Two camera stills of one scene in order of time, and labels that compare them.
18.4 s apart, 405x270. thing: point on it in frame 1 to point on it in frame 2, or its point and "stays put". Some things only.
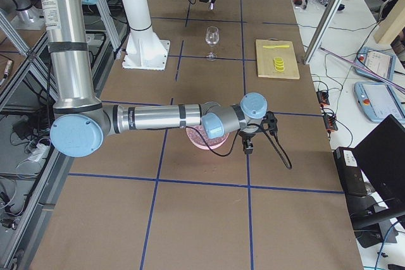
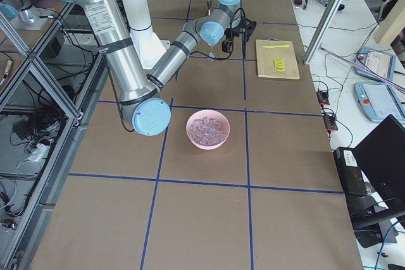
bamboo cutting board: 276,59 stays put
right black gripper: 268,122 to 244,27
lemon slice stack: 279,64 stays put
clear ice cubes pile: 194,135 stays put
